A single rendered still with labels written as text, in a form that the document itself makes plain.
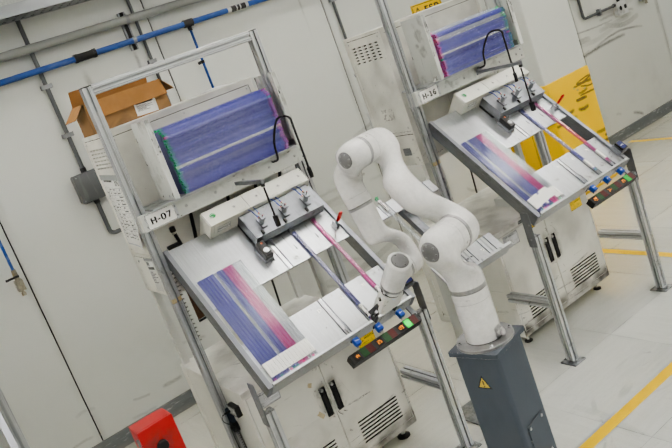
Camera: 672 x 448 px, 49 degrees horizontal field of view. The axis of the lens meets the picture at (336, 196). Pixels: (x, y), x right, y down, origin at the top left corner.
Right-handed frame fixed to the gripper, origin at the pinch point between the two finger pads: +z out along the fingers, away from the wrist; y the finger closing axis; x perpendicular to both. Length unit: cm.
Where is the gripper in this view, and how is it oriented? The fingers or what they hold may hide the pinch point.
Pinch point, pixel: (383, 312)
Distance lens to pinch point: 275.1
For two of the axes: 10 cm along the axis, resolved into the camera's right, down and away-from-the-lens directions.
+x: -6.2, -6.3, 4.7
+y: 7.7, -4.0, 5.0
